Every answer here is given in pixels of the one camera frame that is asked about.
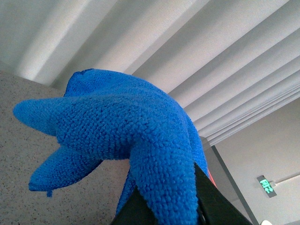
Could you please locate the pink plastic box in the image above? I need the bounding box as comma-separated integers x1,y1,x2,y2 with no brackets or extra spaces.
208,170,217,188

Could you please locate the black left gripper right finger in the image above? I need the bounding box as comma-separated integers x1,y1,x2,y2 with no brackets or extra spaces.
195,164,251,225

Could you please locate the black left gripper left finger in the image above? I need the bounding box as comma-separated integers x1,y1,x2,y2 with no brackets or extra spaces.
111,186,158,225

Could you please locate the white pleated curtain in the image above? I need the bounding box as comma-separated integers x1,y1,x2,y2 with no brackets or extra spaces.
0,0,300,145

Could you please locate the blue microfiber cloth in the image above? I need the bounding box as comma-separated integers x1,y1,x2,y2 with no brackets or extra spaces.
13,69,208,225

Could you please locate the green exit sign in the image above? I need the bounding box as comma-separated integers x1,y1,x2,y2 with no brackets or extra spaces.
256,175,277,198

